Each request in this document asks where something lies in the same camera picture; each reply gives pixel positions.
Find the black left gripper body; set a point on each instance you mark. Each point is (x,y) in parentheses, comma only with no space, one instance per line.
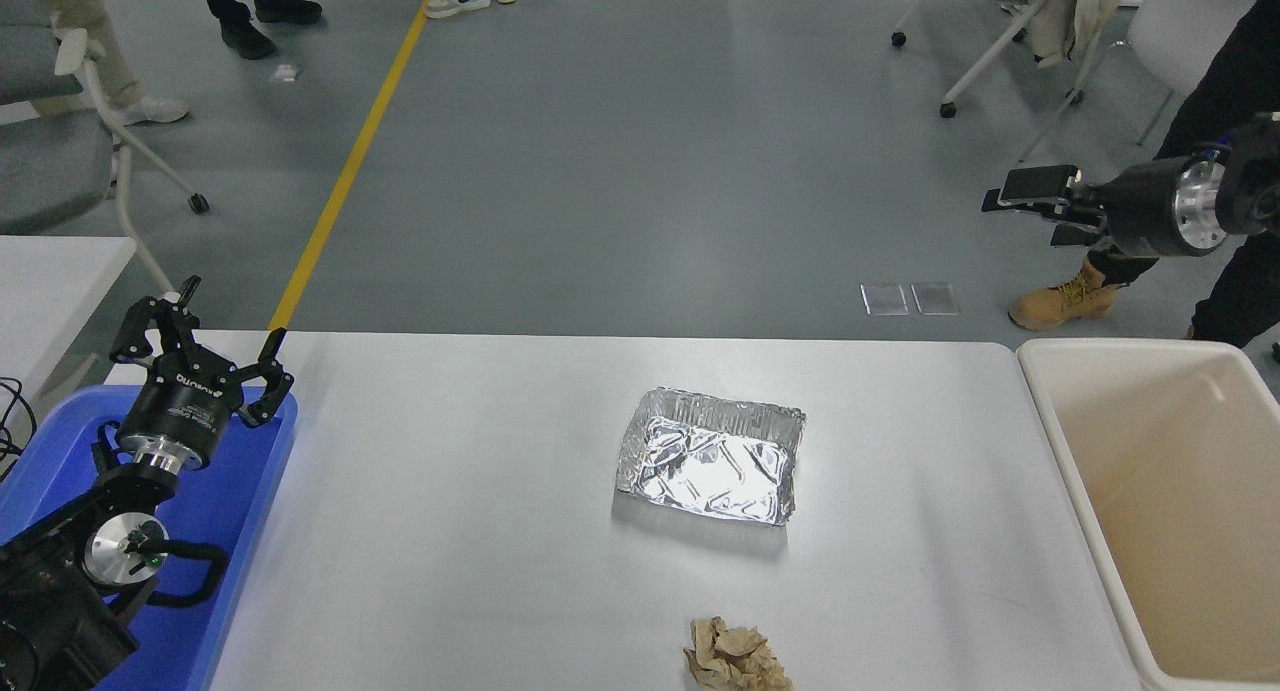
(185,411)

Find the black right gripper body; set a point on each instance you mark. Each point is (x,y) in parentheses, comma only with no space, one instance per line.
(1140,206)

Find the silver foil tray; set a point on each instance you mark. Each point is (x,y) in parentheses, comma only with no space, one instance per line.
(710,461)

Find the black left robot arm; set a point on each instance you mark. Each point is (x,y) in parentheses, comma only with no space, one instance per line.
(50,611)

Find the white side table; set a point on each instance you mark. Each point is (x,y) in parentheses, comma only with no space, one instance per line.
(50,291)

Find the blue plastic tray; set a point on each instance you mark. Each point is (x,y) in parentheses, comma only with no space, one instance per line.
(235,531)

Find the white wheeled chair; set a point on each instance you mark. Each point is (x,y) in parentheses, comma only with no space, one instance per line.
(990,56)

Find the silver floor plate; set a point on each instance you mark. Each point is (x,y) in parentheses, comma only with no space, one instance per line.
(885,301)
(936,300)

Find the beige coat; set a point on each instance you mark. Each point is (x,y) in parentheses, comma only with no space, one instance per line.
(1070,11)

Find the white shell chair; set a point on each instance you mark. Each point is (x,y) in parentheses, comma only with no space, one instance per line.
(1180,21)

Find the grey office chair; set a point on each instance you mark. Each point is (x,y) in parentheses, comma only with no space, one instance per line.
(50,171)

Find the yellow floor tape line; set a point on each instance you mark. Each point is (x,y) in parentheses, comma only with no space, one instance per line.
(345,181)

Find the large pale plastic bin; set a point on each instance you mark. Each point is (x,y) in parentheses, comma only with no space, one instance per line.
(1180,471)

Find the crumpled tan paper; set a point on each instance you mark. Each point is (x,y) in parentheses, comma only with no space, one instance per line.
(735,656)

